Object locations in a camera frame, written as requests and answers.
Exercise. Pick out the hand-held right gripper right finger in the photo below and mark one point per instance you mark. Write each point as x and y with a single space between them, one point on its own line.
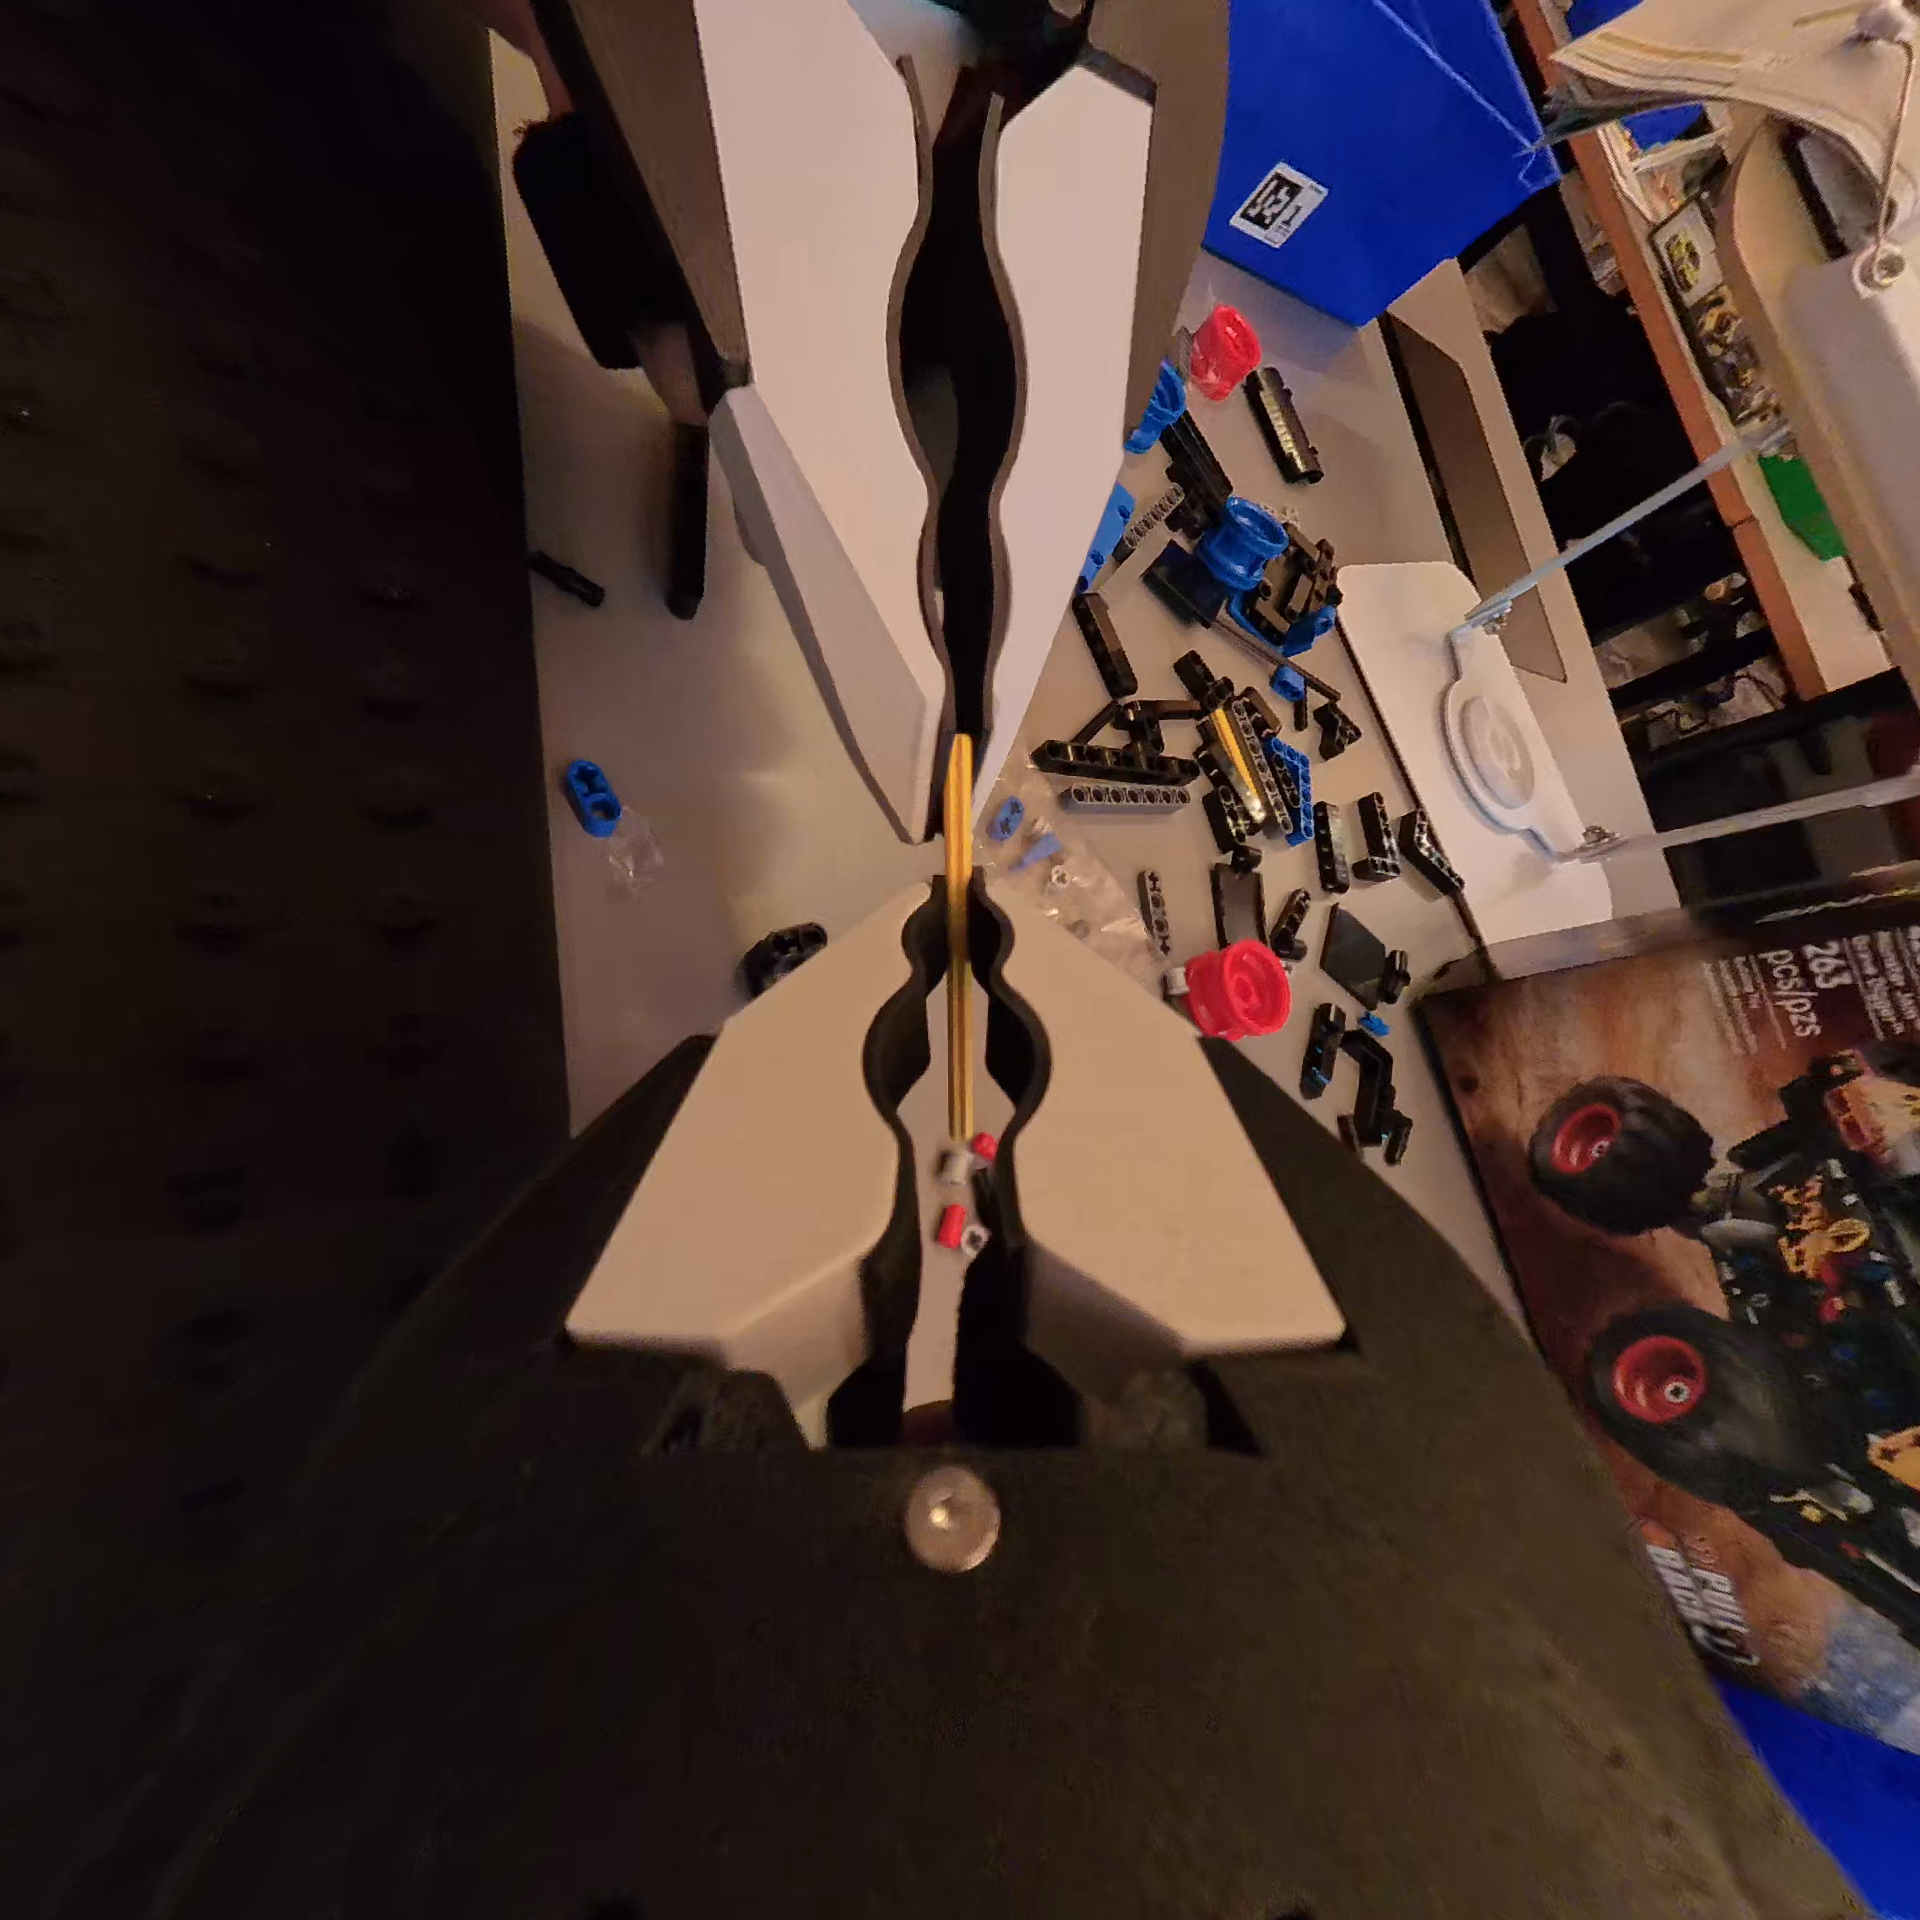
1185 1200

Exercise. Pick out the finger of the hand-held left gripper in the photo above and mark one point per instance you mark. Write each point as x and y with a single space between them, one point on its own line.
809 225
1073 301

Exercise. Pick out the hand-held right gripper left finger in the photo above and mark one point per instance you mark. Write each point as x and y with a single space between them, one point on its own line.
720 1200

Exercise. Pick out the yellow toy axle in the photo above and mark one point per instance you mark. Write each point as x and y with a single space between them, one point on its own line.
1233 748
960 840

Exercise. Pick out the blue two-hole toy link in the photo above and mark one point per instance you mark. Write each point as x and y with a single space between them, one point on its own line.
592 796

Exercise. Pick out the blue toy wheel hub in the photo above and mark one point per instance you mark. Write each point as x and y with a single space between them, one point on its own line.
1243 546
1156 406

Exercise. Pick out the red toy wheel hub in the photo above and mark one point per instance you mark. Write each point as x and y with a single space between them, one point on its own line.
1237 990
1224 353

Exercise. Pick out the small black angled connector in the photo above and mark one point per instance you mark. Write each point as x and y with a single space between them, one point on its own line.
1325 1049

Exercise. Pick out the pile of small coloured pins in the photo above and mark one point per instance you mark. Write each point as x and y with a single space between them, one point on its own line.
950 1224

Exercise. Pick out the large black angled connector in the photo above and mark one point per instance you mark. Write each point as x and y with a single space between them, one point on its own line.
1376 1073

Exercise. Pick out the blue square toy panel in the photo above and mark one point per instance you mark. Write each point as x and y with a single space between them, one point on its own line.
1109 528

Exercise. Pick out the black ribbed toy block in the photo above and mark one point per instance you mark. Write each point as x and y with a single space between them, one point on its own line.
1283 429

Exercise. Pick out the short dark grey beam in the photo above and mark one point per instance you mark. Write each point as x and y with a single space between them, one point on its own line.
1156 913

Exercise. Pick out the black curved toy panel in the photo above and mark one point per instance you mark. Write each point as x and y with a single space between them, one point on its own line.
1239 909

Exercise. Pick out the black flat toy panel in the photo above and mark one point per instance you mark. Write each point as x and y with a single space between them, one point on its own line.
1358 953

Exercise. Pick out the clear plastic bag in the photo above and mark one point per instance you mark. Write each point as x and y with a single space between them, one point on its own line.
1079 902

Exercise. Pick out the blue bin with square tag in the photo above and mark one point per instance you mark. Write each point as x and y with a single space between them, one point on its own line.
1349 89

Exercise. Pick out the small clear plastic scrap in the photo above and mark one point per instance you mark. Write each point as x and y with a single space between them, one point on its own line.
635 855

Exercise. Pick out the black and blue chassis assembly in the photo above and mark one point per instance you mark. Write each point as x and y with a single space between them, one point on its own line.
1305 585

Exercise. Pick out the long black toy pin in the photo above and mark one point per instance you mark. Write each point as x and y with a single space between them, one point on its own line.
568 580

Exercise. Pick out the stack of black toy beams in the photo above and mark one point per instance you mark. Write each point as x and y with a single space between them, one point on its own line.
1109 757

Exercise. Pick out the white booklet stand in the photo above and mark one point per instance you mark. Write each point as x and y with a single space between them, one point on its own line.
1424 646

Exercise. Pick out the monster truck toy set box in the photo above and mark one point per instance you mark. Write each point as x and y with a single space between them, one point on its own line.
1725 1276

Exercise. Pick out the black dimpled mat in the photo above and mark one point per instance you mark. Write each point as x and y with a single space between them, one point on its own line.
225 750

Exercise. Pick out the instruction booklet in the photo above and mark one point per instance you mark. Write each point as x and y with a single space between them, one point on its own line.
1725 76

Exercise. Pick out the green plastic object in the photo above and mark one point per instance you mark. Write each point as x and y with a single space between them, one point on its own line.
1800 504

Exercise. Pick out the blue open frame beam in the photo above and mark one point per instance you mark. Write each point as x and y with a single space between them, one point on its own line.
1293 788

